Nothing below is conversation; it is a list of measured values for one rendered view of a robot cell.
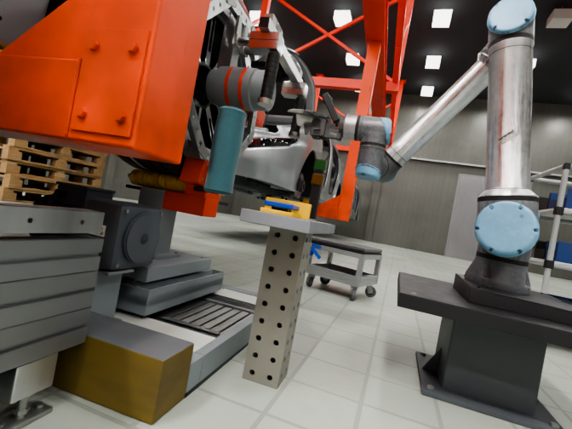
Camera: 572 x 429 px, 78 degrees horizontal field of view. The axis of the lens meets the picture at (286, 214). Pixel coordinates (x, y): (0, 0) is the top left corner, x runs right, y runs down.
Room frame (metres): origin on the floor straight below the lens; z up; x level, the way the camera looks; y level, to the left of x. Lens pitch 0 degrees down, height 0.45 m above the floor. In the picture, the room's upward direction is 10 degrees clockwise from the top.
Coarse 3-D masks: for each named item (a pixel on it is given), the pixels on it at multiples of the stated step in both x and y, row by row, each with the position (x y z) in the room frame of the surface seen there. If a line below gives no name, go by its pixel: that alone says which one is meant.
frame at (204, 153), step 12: (216, 0) 1.04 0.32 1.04; (228, 0) 1.10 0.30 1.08; (216, 12) 1.05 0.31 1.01; (228, 12) 1.19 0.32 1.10; (240, 12) 1.19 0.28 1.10; (252, 24) 1.29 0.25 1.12; (192, 108) 1.02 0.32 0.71; (192, 120) 1.03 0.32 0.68; (252, 120) 1.44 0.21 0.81; (192, 132) 1.05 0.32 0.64; (252, 132) 1.45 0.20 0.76; (192, 144) 1.08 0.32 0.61; (192, 156) 1.11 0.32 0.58; (204, 156) 1.12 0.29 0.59
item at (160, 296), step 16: (192, 272) 1.36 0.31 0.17; (208, 272) 1.46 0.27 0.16; (224, 272) 1.49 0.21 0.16; (128, 288) 1.03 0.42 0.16; (144, 288) 1.07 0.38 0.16; (160, 288) 1.06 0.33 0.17; (176, 288) 1.15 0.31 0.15; (192, 288) 1.25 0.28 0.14; (208, 288) 1.37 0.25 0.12; (128, 304) 1.03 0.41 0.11; (144, 304) 1.01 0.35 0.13; (160, 304) 1.08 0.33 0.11; (176, 304) 1.17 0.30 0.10
